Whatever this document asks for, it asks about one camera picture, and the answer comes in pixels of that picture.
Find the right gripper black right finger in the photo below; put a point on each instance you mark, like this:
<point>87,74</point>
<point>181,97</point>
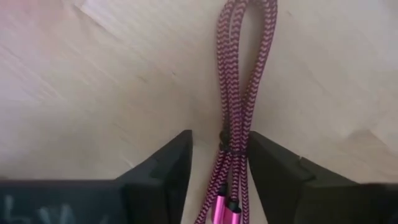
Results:
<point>295,193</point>

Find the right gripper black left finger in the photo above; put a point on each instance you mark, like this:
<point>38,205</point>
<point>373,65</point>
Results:
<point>140,193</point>

